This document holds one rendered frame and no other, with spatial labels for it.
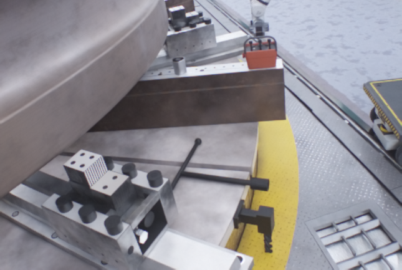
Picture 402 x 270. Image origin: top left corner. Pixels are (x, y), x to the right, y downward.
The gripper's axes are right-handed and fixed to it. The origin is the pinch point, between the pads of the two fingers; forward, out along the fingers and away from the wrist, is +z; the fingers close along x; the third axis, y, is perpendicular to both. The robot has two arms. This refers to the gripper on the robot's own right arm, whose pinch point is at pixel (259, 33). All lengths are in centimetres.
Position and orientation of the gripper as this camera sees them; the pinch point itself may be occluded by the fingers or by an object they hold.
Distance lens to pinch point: 236.6
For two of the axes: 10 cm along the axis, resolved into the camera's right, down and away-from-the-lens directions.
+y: -1.7, -8.5, -5.0
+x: 9.8, -0.7, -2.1
